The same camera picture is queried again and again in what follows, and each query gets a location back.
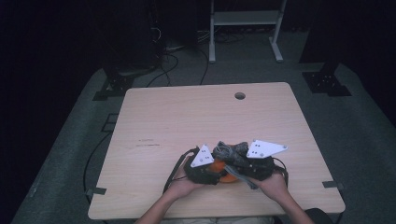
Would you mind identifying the pale cable loop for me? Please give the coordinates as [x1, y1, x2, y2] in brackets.
[150, 27, 163, 43]

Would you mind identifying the orange plush toy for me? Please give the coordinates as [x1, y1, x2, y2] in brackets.
[207, 144, 241, 185]

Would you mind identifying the straight black floor cable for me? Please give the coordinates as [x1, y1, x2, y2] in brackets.
[199, 48, 210, 86]

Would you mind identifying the looped black floor cable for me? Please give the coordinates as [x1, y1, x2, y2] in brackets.
[146, 52, 180, 88]

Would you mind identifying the dark rounded object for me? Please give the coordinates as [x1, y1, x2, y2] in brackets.
[304, 207, 334, 224]

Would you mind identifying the black stand base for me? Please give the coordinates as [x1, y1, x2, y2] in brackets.
[92, 74, 136, 102]
[302, 62, 353, 97]

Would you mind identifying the person's right hand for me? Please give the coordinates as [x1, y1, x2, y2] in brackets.
[252, 172, 292, 203]

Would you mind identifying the black rectangular floor frame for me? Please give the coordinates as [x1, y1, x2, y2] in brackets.
[101, 113, 120, 133]

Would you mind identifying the person's left hand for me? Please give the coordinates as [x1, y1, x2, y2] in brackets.
[164, 172, 204, 201]

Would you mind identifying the grey fluffy cloth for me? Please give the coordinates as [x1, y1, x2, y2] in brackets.
[212, 140, 260, 190]

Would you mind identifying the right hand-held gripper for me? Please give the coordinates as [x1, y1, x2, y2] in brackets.
[236, 139, 289, 182]

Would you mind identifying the grey tape strip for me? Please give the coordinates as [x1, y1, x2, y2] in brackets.
[85, 186, 107, 197]
[321, 180, 346, 190]

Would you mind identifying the dark cable bundle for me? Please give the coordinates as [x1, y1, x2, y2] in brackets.
[214, 31, 247, 45]

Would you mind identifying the right hand-held gripper cable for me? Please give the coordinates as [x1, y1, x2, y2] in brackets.
[273, 157, 290, 188]

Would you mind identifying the long black floor cable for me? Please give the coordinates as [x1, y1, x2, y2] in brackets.
[82, 132, 112, 202]

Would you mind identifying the white metal stand frame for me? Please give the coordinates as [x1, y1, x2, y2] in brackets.
[208, 0, 288, 64]

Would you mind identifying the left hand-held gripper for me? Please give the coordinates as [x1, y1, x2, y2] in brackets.
[183, 143, 222, 187]

